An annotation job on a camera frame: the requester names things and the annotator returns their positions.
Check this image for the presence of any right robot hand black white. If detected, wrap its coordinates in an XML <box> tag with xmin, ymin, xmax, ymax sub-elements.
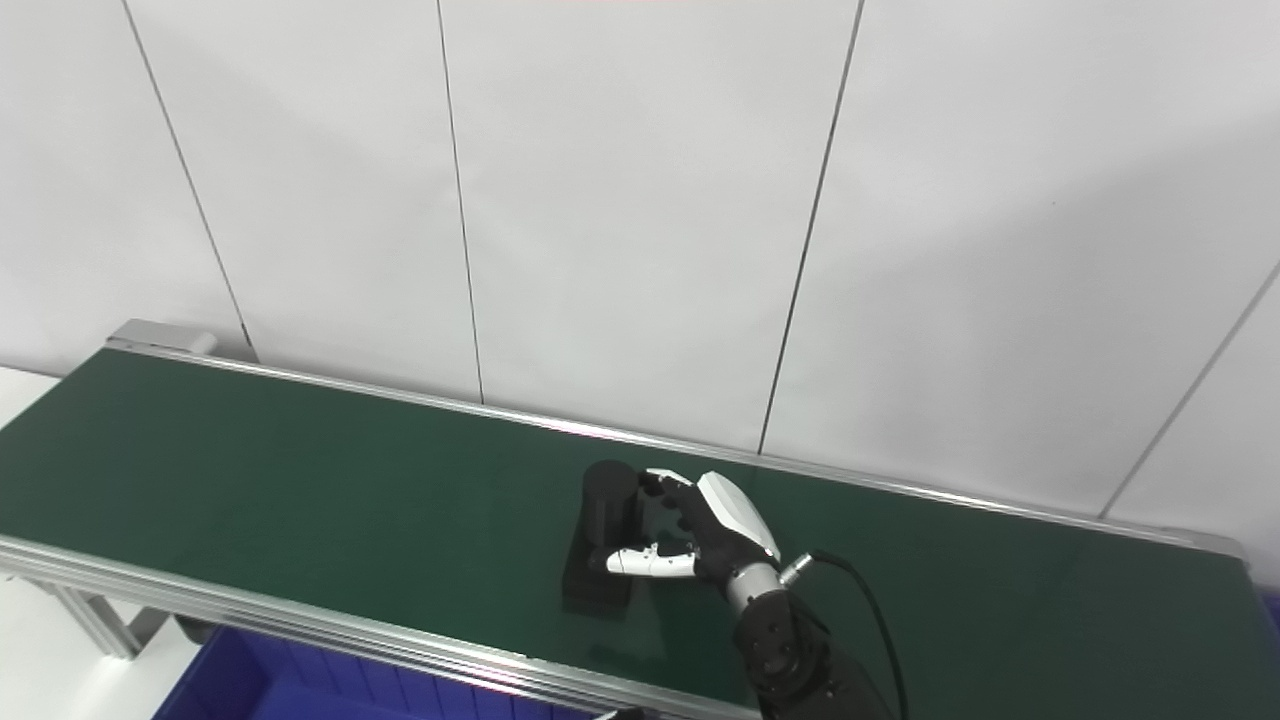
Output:
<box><xmin>605</xmin><ymin>468</ymin><xmax>783</xmax><ymax>601</ymax></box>

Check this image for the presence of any black cylinder-on-block part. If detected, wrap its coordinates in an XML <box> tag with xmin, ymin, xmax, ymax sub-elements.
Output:
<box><xmin>562</xmin><ymin>460</ymin><xmax>646</xmax><ymax>613</ymax></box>

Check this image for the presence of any blue bin with white parts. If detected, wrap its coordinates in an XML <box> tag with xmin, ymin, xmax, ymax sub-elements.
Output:
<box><xmin>150</xmin><ymin>625</ymin><xmax>601</xmax><ymax>720</ymax></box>

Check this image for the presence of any aluminium conveyor support leg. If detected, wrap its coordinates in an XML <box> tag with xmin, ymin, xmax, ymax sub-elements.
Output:
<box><xmin>45</xmin><ymin>578</ymin><xmax>171</xmax><ymax>661</ymax></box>

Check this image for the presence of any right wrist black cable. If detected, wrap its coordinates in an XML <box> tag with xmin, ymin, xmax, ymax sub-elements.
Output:
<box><xmin>780</xmin><ymin>550</ymin><xmax>911</xmax><ymax>720</ymax></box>

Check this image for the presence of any green conveyor belt aluminium frame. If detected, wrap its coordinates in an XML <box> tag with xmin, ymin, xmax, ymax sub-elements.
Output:
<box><xmin>0</xmin><ymin>320</ymin><xmax>1256</xmax><ymax>720</ymax></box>

